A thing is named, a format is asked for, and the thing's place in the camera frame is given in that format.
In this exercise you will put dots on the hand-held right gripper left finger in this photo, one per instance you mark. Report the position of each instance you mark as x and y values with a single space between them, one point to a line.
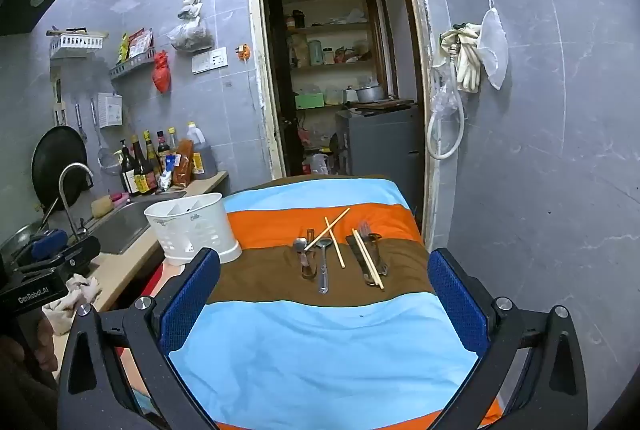
190 297

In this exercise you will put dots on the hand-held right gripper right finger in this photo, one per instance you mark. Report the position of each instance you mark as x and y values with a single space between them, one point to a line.
457 305

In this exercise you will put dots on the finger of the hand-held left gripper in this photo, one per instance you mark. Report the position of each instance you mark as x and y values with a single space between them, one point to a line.
80 252
47 242

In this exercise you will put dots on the white plastic utensil holder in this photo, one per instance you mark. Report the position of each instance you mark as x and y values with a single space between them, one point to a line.
195 230

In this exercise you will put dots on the metal table knife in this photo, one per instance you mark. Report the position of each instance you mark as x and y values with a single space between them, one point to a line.
355 252

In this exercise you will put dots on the metal fork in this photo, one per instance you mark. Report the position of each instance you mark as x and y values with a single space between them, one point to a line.
365 228

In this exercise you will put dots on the small metal spoon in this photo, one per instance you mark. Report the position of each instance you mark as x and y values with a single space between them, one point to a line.
300 244

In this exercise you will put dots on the person's left hand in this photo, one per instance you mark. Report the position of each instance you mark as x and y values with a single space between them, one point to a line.
42 345

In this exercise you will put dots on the metal bowl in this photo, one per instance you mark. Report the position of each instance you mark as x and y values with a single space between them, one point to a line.
20 235

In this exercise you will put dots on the crumpled white rag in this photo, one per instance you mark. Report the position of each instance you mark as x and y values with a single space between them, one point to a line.
75 297

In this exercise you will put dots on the kitchen counter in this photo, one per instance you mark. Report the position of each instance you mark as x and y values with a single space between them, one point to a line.
127 267

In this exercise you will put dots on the yellow sponge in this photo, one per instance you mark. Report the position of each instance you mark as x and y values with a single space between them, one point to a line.
102 206

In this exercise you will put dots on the metal sink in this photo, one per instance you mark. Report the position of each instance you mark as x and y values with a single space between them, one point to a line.
122 222

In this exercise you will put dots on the metal faucet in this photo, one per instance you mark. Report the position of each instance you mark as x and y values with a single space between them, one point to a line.
70 195

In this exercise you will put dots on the black frying pan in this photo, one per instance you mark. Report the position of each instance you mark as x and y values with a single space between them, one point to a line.
57 164

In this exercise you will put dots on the hanging metal strainer ladle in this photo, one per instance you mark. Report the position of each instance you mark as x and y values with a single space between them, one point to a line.
102 144

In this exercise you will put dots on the blue white packet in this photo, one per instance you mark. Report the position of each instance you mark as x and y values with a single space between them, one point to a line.
167 172

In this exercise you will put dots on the hanging metal spatula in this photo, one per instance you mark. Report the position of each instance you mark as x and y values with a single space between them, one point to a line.
80 119

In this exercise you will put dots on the orange brown spice packet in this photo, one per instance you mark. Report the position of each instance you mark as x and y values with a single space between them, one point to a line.
183 162

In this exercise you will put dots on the large cooking oil jug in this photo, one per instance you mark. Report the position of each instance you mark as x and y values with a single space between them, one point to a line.
202 154

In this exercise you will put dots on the striped blue orange brown cloth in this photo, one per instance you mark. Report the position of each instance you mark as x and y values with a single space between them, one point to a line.
325 360

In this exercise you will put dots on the grey cabinet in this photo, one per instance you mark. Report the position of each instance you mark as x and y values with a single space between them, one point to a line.
380 139

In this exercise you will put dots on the white plastic jug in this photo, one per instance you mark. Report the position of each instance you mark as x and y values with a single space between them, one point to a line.
320 164

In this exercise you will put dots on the red plastic bag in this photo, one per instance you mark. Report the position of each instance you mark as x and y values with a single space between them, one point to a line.
161 73

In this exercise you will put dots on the clear plastic bag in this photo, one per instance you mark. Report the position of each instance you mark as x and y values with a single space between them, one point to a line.
442 97

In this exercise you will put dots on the dark cutting board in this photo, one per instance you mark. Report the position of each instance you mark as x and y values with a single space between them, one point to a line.
382 104

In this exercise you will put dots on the metal cooking pot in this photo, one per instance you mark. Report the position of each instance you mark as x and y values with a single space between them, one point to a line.
368 93

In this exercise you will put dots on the green box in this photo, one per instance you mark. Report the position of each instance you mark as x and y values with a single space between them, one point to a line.
309 100

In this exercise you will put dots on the dark wooden door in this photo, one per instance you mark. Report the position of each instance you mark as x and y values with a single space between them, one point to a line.
280 74

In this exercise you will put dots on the hanging clear plastic bags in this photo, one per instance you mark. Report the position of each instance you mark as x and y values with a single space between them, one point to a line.
190 29

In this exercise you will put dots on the cream rubber gloves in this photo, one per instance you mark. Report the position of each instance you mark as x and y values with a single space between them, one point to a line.
465 54

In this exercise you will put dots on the white mesh bag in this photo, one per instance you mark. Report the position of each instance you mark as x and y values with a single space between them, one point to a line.
493 47

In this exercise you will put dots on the teal canister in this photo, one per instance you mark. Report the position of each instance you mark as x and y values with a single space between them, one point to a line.
314 53

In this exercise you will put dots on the wooden shelf unit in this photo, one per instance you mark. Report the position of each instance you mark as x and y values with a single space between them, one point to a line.
330 29

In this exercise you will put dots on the white wall box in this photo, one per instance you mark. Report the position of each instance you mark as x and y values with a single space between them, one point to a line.
109 109

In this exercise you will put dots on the metal wall shelf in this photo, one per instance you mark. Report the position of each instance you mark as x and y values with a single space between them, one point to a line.
131 65

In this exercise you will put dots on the white wall basket rack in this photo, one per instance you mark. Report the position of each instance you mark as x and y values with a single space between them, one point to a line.
77 42

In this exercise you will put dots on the white wall socket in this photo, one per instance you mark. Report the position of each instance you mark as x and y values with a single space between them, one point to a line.
210 59

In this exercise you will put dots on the white door frame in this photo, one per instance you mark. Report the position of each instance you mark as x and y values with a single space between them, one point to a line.
425 59

